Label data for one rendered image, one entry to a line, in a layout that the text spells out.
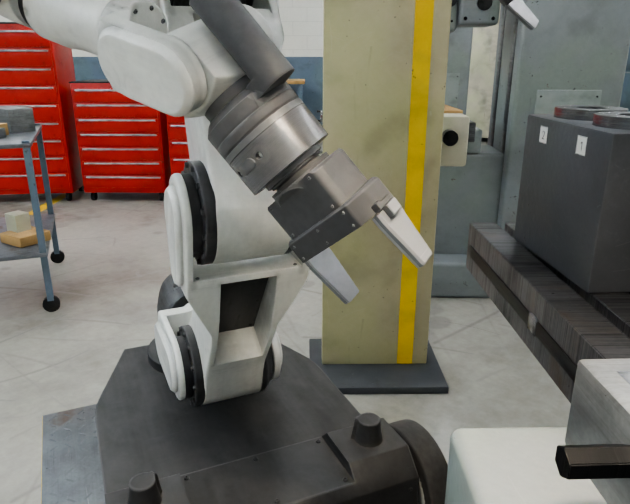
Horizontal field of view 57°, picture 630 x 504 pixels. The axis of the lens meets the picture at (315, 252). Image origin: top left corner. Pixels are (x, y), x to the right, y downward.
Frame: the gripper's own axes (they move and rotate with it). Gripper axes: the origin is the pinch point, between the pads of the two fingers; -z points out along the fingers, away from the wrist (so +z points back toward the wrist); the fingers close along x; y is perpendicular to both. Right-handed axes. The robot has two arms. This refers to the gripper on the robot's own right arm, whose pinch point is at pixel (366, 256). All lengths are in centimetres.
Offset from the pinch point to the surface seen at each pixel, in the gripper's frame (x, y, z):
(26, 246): -251, 74, 72
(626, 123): 14.5, 30.4, -8.7
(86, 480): -89, -11, -9
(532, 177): -1.8, 37.4, -10.8
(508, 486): 3.3, -7.7, -21.6
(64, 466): -95, -11, -4
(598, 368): 17.1, -7.1, -12.6
